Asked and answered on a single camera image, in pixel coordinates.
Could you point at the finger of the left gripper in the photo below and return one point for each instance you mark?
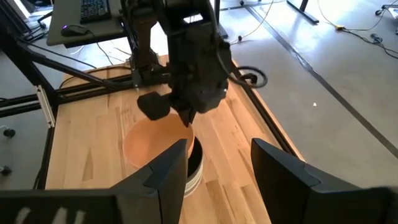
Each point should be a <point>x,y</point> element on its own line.
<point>154,105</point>
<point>187,116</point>

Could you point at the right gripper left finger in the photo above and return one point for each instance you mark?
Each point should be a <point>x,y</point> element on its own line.
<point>161,193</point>

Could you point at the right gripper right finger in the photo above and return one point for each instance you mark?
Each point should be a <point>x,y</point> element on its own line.
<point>286,186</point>

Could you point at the orange bowl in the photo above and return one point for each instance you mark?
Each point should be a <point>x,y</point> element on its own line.
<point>146,140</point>

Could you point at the black bowl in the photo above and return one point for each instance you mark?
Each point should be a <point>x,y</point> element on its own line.
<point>195,158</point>

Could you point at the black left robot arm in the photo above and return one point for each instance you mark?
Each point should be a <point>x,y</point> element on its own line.
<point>144,37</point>

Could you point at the white bowl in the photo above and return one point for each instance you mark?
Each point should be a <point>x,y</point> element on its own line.
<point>193,185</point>

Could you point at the black computer mouse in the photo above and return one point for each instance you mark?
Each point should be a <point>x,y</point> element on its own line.
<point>74,30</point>

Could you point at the black keyboard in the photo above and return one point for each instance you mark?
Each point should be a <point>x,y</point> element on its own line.
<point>94,11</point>

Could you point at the black table leg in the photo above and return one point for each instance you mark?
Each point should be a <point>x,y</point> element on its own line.
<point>303,12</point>

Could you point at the grey desk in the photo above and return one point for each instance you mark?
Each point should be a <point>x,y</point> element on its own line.
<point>66,12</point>

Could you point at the black caster wheel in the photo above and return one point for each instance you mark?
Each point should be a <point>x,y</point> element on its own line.
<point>9,132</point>
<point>5,170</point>

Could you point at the black aluminium table frame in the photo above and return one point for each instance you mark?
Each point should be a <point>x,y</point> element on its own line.
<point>87,81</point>

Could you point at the white frame bracket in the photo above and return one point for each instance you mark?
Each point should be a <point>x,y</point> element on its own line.
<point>46,105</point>

